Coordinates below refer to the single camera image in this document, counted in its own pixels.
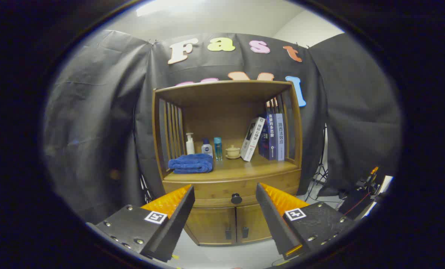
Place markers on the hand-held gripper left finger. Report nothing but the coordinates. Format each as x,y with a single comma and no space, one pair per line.
177,220

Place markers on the dark blue book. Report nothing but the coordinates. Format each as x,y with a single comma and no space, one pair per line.
270,138

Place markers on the beige lidded teacup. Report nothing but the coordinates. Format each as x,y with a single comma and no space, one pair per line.
233,152

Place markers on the wooden drawer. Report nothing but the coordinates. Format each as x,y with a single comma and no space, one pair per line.
215,190

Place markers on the black device orange tip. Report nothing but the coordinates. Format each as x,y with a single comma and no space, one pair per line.
372,177

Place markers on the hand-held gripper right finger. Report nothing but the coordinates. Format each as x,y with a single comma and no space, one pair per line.
273,220

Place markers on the white book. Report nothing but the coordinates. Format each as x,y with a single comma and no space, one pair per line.
252,140

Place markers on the white pump bottle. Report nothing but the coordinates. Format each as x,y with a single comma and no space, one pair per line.
190,147

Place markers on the white bottle blue cap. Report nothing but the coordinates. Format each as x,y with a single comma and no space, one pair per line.
207,149

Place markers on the folded blue towel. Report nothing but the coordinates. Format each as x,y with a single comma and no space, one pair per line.
190,164

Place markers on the wooden cabinet door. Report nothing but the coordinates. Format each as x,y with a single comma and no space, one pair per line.
215,224
250,220

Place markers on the wooden cabinet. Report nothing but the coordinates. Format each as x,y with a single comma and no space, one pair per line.
222,112

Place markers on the wooden cabinet countertop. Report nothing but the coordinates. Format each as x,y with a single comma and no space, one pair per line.
245,170

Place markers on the black backdrop cloth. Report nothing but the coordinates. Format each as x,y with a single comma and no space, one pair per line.
95,130

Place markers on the clear blue bottle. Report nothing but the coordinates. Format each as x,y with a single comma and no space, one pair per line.
218,149

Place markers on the light blue book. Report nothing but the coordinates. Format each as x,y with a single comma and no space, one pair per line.
280,138

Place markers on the black drawer knob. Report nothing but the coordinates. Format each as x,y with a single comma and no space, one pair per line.
236,198

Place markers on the black light stand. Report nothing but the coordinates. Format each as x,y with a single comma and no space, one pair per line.
318,175

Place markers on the black equipment box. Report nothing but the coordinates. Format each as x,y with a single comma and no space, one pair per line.
357,201

